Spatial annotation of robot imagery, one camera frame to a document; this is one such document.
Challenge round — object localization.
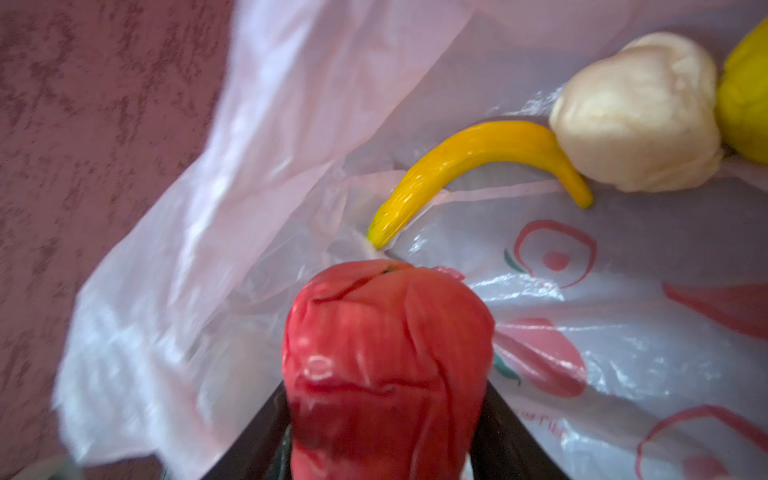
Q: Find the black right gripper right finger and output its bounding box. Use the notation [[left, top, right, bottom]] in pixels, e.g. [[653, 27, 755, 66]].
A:
[[470, 381, 569, 480]]

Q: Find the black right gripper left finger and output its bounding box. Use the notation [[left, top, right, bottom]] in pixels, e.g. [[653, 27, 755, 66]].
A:
[[202, 383, 291, 480]]

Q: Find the red strawberry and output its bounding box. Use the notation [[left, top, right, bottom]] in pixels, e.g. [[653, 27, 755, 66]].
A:
[[282, 260, 495, 479]]

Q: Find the pink printed plastic bag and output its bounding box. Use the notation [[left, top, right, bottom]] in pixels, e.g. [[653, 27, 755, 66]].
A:
[[53, 1, 767, 479]]

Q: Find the yellow banana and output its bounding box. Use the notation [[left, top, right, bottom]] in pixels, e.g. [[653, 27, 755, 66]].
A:
[[367, 120, 594, 249]]

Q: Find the yellow lemon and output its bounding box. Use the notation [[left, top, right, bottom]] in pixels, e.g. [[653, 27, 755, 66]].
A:
[[715, 18, 767, 164]]

